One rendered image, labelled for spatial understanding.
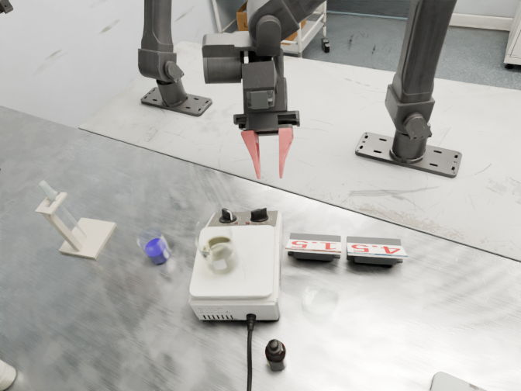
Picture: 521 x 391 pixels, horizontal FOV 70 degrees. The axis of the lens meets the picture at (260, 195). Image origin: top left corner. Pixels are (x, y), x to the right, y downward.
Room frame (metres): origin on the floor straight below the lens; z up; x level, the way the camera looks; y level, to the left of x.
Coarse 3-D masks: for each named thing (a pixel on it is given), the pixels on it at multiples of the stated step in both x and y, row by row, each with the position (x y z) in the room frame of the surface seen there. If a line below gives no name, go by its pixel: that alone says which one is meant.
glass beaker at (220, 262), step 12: (204, 228) 0.32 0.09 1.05; (216, 228) 0.32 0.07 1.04; (228, 228) 0.31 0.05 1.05; (204, 240) 0.31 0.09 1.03; (204, 252) 0.27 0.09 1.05; (216, 252) 0.27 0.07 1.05; (228, 252) 0.28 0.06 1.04; (216, 264) 0.27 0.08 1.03; (228, 264) 0.27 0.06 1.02; (216, 276) 0.27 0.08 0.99
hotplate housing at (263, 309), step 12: (276, 228) 0.35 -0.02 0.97; (276, 240) 0.33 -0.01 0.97; (276, 252) 0.31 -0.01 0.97; (276, 264) 0.29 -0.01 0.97; (276, 276) 0.27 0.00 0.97; (276, 288) 0.25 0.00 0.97; (192, 300) 0.25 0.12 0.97; (204, 300) 0.25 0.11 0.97; (216, 300) 0.25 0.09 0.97; (228, 300) 0.24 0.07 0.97; (240, 300) 0.24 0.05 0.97; (252, 300) 0.24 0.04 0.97; (264, 300) 0.23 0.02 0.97; (276, 300) 0.23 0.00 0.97; (204, 312) 0.25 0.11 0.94; (216, 312) 0.24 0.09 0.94; (228, 312) 0.24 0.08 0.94; (240, 312) 0.24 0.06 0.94; (252, 312) 0.23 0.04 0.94; (264, 312) 0.23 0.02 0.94; (276, 312) 0.23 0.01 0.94; (252, 324) 0.22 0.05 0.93
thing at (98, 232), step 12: (60, 192) 0.47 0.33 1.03; (48, 204) 0.45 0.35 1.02; (48, 216) 0.43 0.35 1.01; (60, 228) 0.43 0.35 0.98; (84, 228) 0.48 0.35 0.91; (96, 228) 0.48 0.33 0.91; (108, 228) 0.47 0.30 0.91; (72, 240) 0.43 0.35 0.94; (84, 240) 0.45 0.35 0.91; (96, 240) 0.44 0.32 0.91; (60, 252) 0.44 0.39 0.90; (72, 252) 0.43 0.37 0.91; (84, 252) 0.42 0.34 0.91; (96, 252) 0.42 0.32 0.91
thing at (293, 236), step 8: (288, 240) 0.36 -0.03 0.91; (312, 240) 0.36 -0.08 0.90; (320, 240) 0.36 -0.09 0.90; (328, 240) 0.35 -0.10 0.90; (336, 240) 0.35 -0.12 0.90; (304, 248) 0.33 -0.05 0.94; (296, 256) 0.33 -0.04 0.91; (304, 256) 0.33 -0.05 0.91; (312, 256) 0.32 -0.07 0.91; (320, 256) 0.32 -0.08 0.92; (328, 256) 0.32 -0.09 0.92; (336, 256) 0.32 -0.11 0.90
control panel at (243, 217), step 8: (216, 216) 0.42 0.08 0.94; (240, 216) 0.41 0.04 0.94; (248, 216) 0.41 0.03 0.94; (272, 216) 0.40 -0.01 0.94; (232, 224) 0.38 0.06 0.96; (240, 224) 0.38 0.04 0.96; (248, 224) 0.38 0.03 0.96; (256, 224) 0.37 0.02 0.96; (264, 224) 0.37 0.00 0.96; (272, 224) 0.37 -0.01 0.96
